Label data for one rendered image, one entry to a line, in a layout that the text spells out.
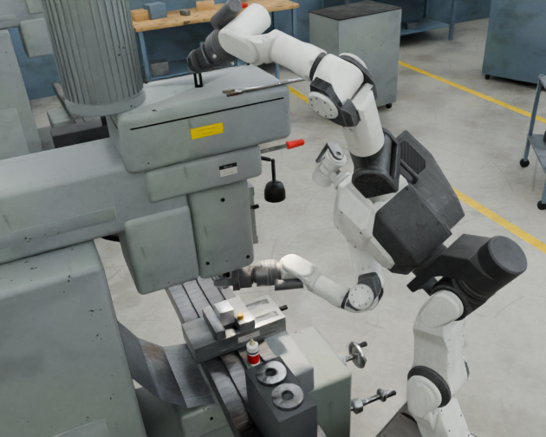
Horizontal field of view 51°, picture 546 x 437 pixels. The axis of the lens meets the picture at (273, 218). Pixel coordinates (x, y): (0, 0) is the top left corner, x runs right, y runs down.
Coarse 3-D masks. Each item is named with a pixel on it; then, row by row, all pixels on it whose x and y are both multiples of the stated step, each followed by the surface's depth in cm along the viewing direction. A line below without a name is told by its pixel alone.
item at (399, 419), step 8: (400, 408) 220; (400, 416) 215; (408, 416) 214; (392, 424) 213; (400, 424) 213; (408, 424) 212; (416, 424) 212; (384, 432) 210; (392, 432) 210; (400, 432) 210; (408, 432) 209; (416, 432) 209
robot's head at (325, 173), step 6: (324, 162) 166; (318, 168) 168; (324, 168) 166; (330, 168) 165; (336, 168) 165; (312, 174) 172; (318, 174) 168; (324, 174) 168; (330, 174) 167; (336, 174) 166; (342, 174) 165; (318, 180) 169; (324, 180) 168; (330, 180) 169; (336, 180) 165; (324, 186) 171
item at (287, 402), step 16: (256, 368) 169; (272, 368) 167; (288, 368) 169; (256, 384) 164; (272, 384) 162; (288, 384) 162; (256, 400) 167; (272, 400) 157; (288, 400) 158; (304, 400) 158; (256, 416) 172; (272, 416) 156; (288, 416) 154; (304, 416) 156; (272, 432) 160; (288, 432) 156; (304, 432) 159
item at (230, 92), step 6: (294, 78) 154; (300, 78) 154; (264, 84) 151; (270, 84) 151; (276, 84) 151; (282, 84) 152; (222, 90) 149; (228, 90) 149; (234, 90) 149; (240, 90) 148; (246, 90) 149; (252, 90) 150; (228, 96) 146
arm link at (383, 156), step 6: (384, 138) 136; (390, 138) 146; (384, 144) 136; (390, 144) 145; (348, 150) 138; (384, 150) 142; (390, 150) 145; (354, 156) 137; (372, 156) 135; (378, 156) 136; (384, 156) 141; (390, 156) 144; (354, 162) 140; (360, 162) 138; (366, 162) 137; (372, 162) 137; (378, 162) 140; (384, 162) 141; (354, 168) 142; (384, 168) 140
